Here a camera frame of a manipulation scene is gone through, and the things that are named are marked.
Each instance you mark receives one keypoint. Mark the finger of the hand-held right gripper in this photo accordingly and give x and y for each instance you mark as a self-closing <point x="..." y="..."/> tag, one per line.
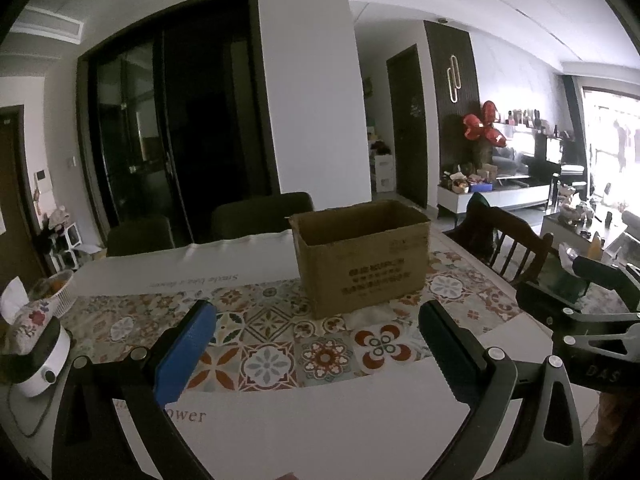
<point x="605" y="270"/>
<point x="542" y="302"/>

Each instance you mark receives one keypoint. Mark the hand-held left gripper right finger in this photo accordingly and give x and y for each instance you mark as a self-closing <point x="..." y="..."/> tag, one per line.
<point x="450" y="355"/>

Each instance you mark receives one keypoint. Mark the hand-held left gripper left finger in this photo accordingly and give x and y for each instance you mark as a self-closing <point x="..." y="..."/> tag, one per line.
<point x="185" y="355"/>

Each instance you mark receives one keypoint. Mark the brown cardboard box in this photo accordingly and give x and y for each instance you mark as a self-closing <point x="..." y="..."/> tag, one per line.
<point x="360" y="270"/>

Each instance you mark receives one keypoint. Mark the person's right forearm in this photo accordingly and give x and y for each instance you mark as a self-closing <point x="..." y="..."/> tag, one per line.
<point x="607" y="410"/>

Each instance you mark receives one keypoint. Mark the cluttered side table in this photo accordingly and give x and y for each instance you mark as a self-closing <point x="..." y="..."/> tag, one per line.
<point x="580" y="220"/>

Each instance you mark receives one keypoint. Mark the wooden chair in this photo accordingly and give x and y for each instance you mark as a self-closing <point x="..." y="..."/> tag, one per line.
<point x="510" y="240"/>

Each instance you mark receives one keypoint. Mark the white low cabinet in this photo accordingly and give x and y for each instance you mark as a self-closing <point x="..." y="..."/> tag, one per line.
<point x="500" y="197"/>

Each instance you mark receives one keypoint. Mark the dark upholstered chair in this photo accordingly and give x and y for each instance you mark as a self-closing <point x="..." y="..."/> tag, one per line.
<point x="260" y="215"/>
<point x="140" y="235"/>

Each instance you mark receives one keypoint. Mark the patterned white tablecloth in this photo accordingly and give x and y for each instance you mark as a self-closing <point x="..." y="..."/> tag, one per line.
<point x="300" y="425"/>

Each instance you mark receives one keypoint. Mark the grey sofa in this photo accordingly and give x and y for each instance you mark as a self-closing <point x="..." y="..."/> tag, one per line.
<point x="512" y="165"/>

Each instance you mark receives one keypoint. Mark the white electric cooker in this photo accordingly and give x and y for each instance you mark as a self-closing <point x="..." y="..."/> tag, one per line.
<point x="40" y="365"/>

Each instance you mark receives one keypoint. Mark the white plastic basket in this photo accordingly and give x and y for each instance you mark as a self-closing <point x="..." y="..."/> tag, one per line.
<point x="55" y="290"/>

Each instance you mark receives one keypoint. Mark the floral tissue box cover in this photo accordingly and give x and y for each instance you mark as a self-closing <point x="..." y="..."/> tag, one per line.
<point x="32" y="322"/>

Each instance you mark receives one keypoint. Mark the small white rack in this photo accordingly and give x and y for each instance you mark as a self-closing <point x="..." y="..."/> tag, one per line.
<point x="65" y="245"/>

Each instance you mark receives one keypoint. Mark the row of shelf ornaments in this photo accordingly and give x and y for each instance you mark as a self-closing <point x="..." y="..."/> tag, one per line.
<point x="530" y="120"/>

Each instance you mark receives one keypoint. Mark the white tissue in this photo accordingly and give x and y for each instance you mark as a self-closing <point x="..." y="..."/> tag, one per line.
<point x="12" y="300"/>

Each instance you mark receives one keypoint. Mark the red foil balloon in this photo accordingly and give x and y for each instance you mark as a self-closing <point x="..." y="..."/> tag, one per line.
<point x="482" y="125"/>

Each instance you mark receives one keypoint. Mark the pale plush toy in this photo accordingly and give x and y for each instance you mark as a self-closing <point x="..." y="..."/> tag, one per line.
<point x="57" y="216"/>

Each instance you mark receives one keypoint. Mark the white hallway box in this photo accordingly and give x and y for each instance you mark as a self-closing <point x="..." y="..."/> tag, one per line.
<point x="384" y="172"/>

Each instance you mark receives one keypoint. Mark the dark interior door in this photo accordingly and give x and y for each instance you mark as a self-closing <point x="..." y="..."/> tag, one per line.
<point x="407" y="130"/>

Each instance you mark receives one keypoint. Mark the brown entrance door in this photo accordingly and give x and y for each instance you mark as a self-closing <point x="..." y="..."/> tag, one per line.
<point x="15" y="200"/>

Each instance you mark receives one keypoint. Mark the dark glass sliding door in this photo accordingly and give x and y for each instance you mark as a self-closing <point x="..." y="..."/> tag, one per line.
<point x="200" y="125"/>

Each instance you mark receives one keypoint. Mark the ceiling air vent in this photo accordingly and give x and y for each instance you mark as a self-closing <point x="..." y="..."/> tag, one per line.
<point x="47" y="25"/>

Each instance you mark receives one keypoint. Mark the wall intercom panel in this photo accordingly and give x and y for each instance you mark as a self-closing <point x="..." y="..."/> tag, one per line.
<point x="42" y="180"/>

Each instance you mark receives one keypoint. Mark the dark slatted wall panel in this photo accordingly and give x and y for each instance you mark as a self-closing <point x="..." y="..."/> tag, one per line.
<point x="470" y="75"/>

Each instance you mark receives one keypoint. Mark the loop shaped wall lamp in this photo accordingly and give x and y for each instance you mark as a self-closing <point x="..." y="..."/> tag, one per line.
<point x="454" y="79"/>

